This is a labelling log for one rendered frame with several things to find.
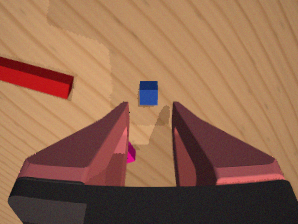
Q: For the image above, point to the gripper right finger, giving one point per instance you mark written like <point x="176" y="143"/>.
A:
<point x="218" y="157"/>

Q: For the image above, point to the small magenta block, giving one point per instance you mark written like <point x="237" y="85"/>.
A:
<point x="131" y="153"/>

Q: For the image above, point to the red rod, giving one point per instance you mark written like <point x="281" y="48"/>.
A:
<point x="36" y="78"/>

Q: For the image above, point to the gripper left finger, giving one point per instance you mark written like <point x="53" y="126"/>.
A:
<point x="86" y="154"/>

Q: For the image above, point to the small blue block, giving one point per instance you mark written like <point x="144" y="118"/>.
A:
<point x="148" y="92"/>

